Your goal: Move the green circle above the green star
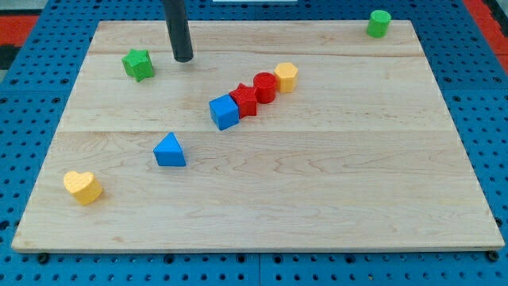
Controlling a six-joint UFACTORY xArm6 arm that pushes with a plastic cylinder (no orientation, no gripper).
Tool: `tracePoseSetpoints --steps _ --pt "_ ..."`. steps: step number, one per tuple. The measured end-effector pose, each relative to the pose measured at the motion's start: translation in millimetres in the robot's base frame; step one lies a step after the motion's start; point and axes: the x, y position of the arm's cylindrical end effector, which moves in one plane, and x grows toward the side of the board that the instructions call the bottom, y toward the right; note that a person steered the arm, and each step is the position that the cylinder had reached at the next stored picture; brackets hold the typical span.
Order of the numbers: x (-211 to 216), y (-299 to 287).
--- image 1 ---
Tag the yellow hexagon block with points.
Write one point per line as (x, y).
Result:
(287, 77)

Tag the yellow heart block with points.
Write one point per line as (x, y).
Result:
(83, 186)

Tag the blue triangle block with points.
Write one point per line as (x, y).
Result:
(169, 153)

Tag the green star block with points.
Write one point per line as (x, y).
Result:
(138, 64)

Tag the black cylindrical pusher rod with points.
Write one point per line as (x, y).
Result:
(175, 13)

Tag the light wooden board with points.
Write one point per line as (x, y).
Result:
(362, 156)

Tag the blue cube block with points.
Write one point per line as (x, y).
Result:
(224, 112)

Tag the green cylinder block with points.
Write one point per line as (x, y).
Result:
(378, 23)

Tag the red star block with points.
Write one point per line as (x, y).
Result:
(245, 98)

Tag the red cylinder block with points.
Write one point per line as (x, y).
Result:
(265, 84)

